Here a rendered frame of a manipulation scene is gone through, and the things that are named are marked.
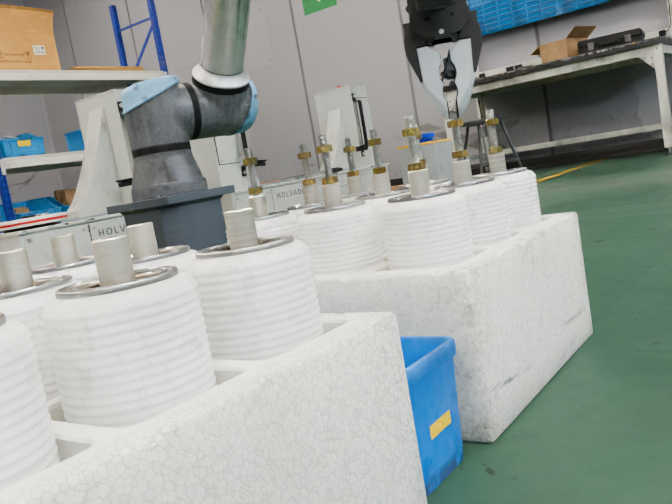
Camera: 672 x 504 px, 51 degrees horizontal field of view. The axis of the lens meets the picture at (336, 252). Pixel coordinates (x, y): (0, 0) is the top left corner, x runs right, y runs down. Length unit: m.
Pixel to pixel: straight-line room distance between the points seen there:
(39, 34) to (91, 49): 3.38
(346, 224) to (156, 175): 0.66
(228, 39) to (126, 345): 1.05
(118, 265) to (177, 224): 0.93
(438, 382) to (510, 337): 0.15
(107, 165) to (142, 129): 1.92
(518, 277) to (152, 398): 0.50
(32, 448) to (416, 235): 0.48
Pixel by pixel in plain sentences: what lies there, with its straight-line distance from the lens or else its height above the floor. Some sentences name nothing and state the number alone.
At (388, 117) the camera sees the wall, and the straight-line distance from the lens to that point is 6.81.
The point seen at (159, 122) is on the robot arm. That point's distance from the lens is 1.43.
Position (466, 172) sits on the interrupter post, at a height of 0.27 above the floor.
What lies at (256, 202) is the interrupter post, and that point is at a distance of 0.92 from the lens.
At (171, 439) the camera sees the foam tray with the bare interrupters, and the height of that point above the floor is 0.17.
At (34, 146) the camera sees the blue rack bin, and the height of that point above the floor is 0.86.
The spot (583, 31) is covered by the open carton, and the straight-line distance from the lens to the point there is 5.72.
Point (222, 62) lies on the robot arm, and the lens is 1.45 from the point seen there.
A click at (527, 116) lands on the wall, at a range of 6.22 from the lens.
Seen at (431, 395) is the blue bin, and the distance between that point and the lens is 0.66.
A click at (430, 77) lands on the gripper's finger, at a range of 0.90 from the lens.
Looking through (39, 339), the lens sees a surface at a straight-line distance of 0.53.
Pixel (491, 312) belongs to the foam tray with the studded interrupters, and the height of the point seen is 0.13.
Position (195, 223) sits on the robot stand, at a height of 0.24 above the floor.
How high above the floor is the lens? 0.30
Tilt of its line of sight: 7 degrees down
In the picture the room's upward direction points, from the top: 10 degrees counter-clockwise
